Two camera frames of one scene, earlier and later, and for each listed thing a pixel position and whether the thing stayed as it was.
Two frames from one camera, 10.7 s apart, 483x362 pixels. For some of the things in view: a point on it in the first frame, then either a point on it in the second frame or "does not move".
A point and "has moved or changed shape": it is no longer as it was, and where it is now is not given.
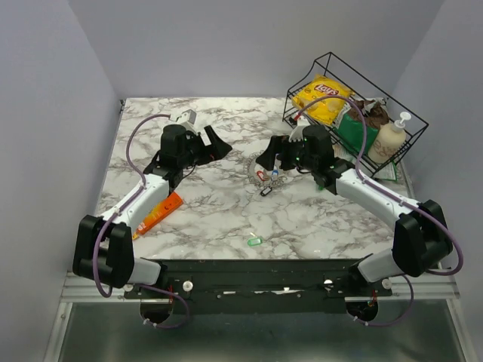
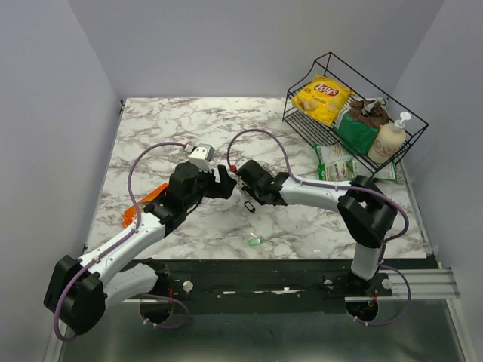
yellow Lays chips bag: (327, 108) does not move
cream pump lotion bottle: (389, 140) does not move
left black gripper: (216, 150) → (223, 189)
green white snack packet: (387, 171) does not move
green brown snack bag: (350, 125) does not move
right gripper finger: (288, 159) → (248, 190)
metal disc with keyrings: (257, 173) has moved or changed shape
